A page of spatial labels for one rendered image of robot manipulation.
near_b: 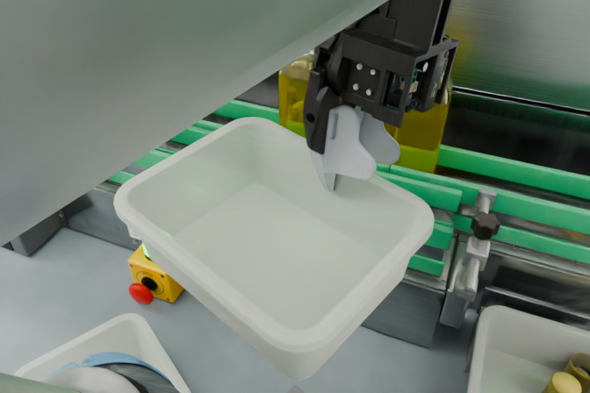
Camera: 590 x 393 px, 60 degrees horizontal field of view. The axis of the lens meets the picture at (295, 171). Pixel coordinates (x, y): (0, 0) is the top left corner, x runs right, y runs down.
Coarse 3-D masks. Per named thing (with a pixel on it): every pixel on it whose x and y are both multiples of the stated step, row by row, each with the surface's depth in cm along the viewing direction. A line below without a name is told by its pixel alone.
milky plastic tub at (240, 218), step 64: (256, 128) 50; (128, 192) 42; (192, 192) 48; (256, 192) 53; (320, 192) 48; (384, 192) 42; (192, 256) 37; (256, 256) 46; (320, 256) 46; (384, 256) 46; (256, 320) 33; (320, 320) 41
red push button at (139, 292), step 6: (144, 282) 76; (132, 288) 74; (138, 288) 74; (144, 288) 74; (150, 288) 76; (132, 294) 75; (138, 294) 74; (144, 294) 74; (150, 294) 74; (138, 300) 75; (144, 300) 74; (150, 300) 74
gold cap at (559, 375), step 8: (552, 376) 62; (560, 376) 62; (568, 376) 62; (552, 384) 62; (560, 384) 61; (568, 384) 61; (576, 384) 61; (544, 392) 64; (552, 392) 62; (560, 392) 61; (568, 392) 61; (576, 392) 61
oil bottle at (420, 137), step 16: (448, 96) 63; (416, 112) 65; (432, 112) 64; (400, 128) 68; (416, 128) 67; (432, 128) 66; (400, 144) 69; (416, 144) 68; (432, 144) 67; (400, 160) 70; (416, 160) 69; (432, 160) 69
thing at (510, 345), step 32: (480, 320) 65; (512, 320) 67; (544, 320) 65; (480, 352) 62; (512, 352) 69; (544, 352) 67; (576, 352) 65; (480, 384) 66; (512, 384) 66; (544, 384) 66
